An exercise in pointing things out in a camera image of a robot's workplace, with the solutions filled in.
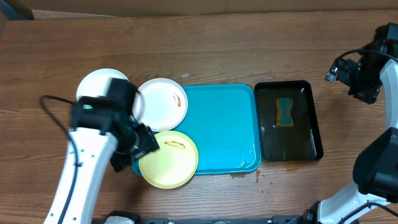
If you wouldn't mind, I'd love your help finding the black water tray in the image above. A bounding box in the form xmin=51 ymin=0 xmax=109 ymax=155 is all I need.
xmin=254 ymin=80 xmax=323 ymax=162

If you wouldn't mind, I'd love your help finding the yellow plate with sauce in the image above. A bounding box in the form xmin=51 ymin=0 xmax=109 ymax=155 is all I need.
xmin=139 ymin=131 xmax=199 ymax=189

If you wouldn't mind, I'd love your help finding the white plate with red stain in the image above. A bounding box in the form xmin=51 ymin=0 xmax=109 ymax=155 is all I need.
xmin=132 ymin=78 xmax=188 ymax=132

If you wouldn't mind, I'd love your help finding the teal plastic tray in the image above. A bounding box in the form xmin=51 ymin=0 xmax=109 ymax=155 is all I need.
xmin=131 ymin=83 xmax=262 ymax=177

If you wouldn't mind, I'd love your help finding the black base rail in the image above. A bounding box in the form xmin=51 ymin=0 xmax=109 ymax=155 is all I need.
xmin=91 ymin=210 xmax=302 ymax=224

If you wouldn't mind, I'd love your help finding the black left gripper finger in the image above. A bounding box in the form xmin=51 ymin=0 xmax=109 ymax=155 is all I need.
xmin=132 ymin=124 xmax=160 ymax=159
xmin=110 ymin=151 xmax=132 ymax=172

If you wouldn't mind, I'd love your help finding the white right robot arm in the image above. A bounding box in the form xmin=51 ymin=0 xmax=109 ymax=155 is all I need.
xmin=291 ymin=40 xmax=397 ymax=223

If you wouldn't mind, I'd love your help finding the green and yellow sponge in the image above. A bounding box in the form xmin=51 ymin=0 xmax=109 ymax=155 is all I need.
xmin=275 ymin=98 xmax=294 ymax=127

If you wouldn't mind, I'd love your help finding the white plate with sauce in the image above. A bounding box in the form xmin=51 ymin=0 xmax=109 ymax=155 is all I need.
xmin=76 ymin=68 xmax=129 ymax=101

